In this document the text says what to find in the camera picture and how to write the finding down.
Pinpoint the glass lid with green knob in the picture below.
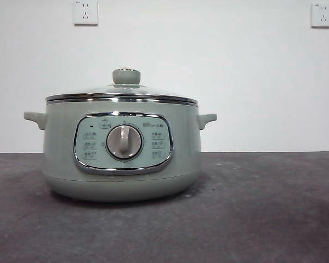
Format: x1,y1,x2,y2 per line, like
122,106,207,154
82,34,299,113
45,68,198,106

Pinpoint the pale green electric cooking pot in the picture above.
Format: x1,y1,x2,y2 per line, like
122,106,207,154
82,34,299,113
23,100,218,203

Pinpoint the white wall socket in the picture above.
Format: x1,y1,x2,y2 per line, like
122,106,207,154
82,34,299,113
73,0,99,27
310,2,329,28

